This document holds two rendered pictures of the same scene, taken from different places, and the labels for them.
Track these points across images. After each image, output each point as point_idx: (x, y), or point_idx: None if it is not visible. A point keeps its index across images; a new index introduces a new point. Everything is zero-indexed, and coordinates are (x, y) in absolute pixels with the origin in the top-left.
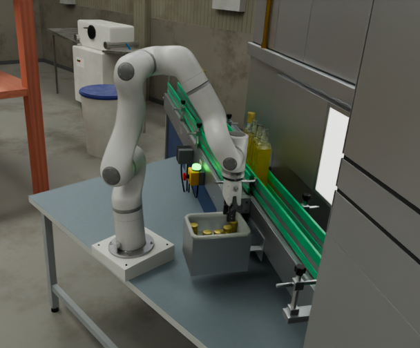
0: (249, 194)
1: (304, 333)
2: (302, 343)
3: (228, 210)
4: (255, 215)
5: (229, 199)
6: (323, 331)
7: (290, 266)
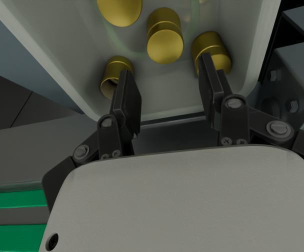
0: None
1: (63, 95)
2: (46, 91)
3: (114, 124)
4: (200, 139)
5: (40, 244)
6: None
7: (0, 165)
